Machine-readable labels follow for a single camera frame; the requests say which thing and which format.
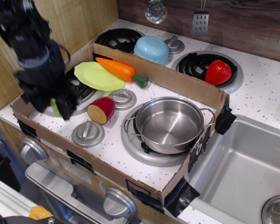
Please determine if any silver stove knob centre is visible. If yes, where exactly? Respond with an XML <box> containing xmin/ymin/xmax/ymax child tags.
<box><xmin>111</xmin><ymin>89</ymin><xmax>137</xmax><ymax>111</ymax></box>

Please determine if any silver stove knob back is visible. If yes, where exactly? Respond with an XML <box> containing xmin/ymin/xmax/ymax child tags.
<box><xmin>164</xmin><ymin>36</ymin><xmax>185</xmax><ymax>55</ymax></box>

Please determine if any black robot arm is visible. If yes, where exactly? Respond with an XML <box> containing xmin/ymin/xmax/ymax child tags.
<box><xmin>0</xmin><ymin>0</ymin><xmax>80</xmax><ymax>120</ymax></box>

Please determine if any hanging silver spatula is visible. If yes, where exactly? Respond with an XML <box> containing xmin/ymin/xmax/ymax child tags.
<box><xmin>191</xmin><ymin>0</ymin><xmax>209</xmax><ymax>36</ymax></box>

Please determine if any hanging silver strainer ladle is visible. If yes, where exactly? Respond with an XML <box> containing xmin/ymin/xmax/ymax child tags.
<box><xmin>144</xmin><ymin>0</ymin><xmax>168</xmax><ymax>24</ymax></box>

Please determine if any red toy fruit half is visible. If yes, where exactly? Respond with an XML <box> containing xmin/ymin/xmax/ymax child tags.
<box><xmin>87</xmin><ymin>97</ymin><xmax>115</xmax><ymax>125</ymax></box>

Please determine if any red toy strawberry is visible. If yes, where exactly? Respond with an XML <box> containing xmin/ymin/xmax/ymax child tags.
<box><xmin>205</xmin><ymin>60</ymin><xmax>232</xmax><ymax>85</ymax></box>

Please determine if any cardboard fence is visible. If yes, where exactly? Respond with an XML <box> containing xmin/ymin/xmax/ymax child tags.
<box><xmin>11</xmin><ymin>43</ymin><xmax>237</xmax><ymax>218</ymax></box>

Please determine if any stainless steel pan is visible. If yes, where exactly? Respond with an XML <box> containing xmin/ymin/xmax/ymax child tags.
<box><xmin>123</xmin><ymin>96</ymin><xmax>216</xmax><ymax>155</ymax></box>

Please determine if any silver stove knob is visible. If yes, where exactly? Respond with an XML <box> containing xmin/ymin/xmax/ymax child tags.
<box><xmin>164</xmin><ymin>36</ymin><xmax>185</xmax><ymax>55</ymax></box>
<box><xmin>72</xmin><ymin>121</ymin><xmax>105</xmax><ymax>147</ymax></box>
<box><xmin>111</xmin><ymin>89</ymin><xmax>137</xmax><ymax>111</ymax></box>

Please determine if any back left black burner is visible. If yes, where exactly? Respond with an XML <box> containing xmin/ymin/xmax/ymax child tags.
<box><xmin>91</xmin><ymin>28</ymin><xmax>144</xmax><ymax>54</ymax></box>

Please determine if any silver oven knob left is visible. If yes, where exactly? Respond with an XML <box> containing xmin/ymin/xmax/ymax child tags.
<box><xmin>20</xmin><ymin>138</ymin><xmax>48</xmax><ymax>165</ymax></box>

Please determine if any silver sink basin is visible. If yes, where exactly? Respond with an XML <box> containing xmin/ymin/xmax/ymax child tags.
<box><xmin>189</xmin><ymin>115</ymin><xmax>280</xmax><ymax>224</ymax></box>

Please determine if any back right black burner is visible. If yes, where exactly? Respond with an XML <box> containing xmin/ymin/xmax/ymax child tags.
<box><xmin>171</xmin><ymin>51</ymin><xmax>244</xmax><ymax>94</ymax></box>

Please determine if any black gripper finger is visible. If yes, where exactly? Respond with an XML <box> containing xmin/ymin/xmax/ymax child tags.
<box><xmin>55</xmin><ymin>90</ymin><xmax>80</xmax><ymax>120</ymax></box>
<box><xmin>22</xmin><ymin>92</ymin><xmax>51</xmax><ymax>112</ymax></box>

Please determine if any orange toy carrot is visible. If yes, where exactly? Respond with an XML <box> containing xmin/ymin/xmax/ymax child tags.
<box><xmin>95</xmin><ymin>57</ymin><xmax>149</xmax><ymax>88</ymax></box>

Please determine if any silver plate in corner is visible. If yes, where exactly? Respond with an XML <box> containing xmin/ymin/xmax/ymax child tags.
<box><xmin>261</xmin><ymin>195</ymin><xmax>280</xmax><ymax>224</ymax></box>

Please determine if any light green toy broccoli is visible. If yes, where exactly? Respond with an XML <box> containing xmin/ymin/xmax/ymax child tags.
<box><xmin>50</xmin><ymin>98</ymin><xmax>61</xmax><ymax>117</ymax></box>

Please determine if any silver oven door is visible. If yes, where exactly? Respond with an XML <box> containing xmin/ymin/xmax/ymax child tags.
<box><xmin>25</xmin><ymin>162</ymin><xmax>140</xmax><ymax>224</ymax></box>

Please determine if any silver oven knob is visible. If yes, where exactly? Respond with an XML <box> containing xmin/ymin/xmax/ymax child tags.
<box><xmin>20</xmin><ymin>138</ymin><xmax>48</xmax><ymax>165</ymax></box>
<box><xmin>103</xmin><ymin>187</ymin><xmax>137</xmax><ymax>219</ymax></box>

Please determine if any silver oven knob right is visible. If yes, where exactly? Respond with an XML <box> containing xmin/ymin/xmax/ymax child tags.
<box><xmin>103</xmin><ymin>187</ymin><xmax>137</xmax><ymax>219</ymax></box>

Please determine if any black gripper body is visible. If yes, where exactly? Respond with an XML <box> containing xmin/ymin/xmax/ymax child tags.
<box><xmin>14</xmin><ymin>41</ymin><xmax>78</xmax><ymax>100</ymax></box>

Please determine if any yellow-green toy plate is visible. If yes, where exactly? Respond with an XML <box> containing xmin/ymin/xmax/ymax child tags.
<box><xmin>74</xmin><ymin>62</ymin><xmax>126</xmax><ymax>91</ymax></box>

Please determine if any orange tape piece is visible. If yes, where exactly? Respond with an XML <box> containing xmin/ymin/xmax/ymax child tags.
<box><xmin>28</xmin><ymin>205</ymin><xmax>52</xmax><ymax>220</ymax></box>

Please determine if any light blue toy bowl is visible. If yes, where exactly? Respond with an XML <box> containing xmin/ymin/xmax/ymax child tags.
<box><xmin>133</xmin><ymin>36</ymin><xmax>169</xmax><ymax>64</ymax></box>

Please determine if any silver stove knob front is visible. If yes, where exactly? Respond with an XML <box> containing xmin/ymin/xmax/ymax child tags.
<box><xmin>72</xmin><ymin>121</ymin><xmax>105</xmax><ymax>147</ymax></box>

